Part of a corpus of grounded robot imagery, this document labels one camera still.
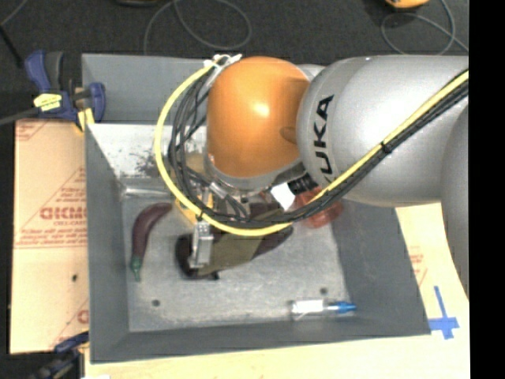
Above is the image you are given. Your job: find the white tube with blue tip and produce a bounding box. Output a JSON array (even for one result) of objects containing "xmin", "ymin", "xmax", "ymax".
[{"xmin": 290, "ymin": 298, "xmax": 357, "ymax": 320}]

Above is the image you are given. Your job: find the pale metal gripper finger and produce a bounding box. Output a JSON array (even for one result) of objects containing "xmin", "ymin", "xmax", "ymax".
[{"xmin": 188, "ymin": 220, "xmax": 215, "ymax": 270}]

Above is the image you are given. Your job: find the clear red plastic cup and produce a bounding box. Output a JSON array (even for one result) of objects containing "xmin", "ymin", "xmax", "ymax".
[{"xmin": 293, "ymin": 186, "xmax": 344, "ymax": 229}]

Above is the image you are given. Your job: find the purple toy eggplant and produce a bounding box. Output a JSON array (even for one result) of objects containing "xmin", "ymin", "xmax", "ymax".
[{"xmin": 129, "ymin": 201, "xmax": 174, "ymax": 283}]

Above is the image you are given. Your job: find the brown cardboard board red print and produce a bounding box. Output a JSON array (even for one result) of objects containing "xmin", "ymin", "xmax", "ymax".
[{"xmin": 8, "ymin": 117, "xmax": 469, "ymax": 355}]

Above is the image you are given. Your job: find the black cylinder on white bracket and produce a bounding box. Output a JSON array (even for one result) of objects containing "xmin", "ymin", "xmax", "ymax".
[{"xmin": 271, "ymin": 174, "xmax": 318, "ymax": 212}]

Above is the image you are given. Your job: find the grey metal bin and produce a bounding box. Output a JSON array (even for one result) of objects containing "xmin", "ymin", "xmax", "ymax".
[{"xmin": 80, "ymin": 53, "xmax": 432, "ymax": 365}]

